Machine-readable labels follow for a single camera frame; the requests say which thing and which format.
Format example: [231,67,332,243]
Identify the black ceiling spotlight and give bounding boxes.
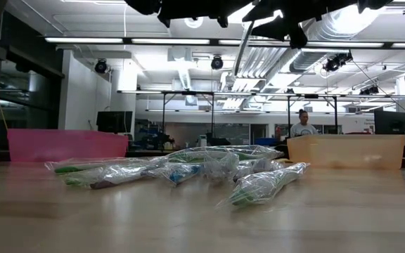
[323,51,354,73]
[210,55,224,71]
[94,58,109,74]

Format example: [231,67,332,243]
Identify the green toothbrush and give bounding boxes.
[58,164,154,190]
[216,162,311,209]
[44,156,168,176]

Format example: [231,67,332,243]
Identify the blue toothbrush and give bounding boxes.
[142,162,203,187]

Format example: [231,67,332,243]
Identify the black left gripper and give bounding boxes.
[157,0,256,29]

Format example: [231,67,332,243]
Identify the long ceiling light bar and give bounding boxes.
[44,37,405,49]

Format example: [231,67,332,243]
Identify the blue storage bin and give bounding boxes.
[254,137,277,146]

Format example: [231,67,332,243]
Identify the white ceiling ring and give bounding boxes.
[184,16,205,30]

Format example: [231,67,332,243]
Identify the pink plastic bin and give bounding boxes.
[7,129,129,163]

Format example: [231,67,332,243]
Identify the ribbed silver air duct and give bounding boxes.
[288,6,368,74]

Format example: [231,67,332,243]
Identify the black metal rig frame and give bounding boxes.
[286,93,339,134]
[160,90,216,140]

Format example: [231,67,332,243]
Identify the orange plastic bin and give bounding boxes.
[286,134,405,171]

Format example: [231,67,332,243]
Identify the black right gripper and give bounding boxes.
[243,0,393,49]

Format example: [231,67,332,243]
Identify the black computer monitor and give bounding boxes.
[373,110,405,136]
[96,110,134,135]

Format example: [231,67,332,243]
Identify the person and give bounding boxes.
[289,108,320,138]

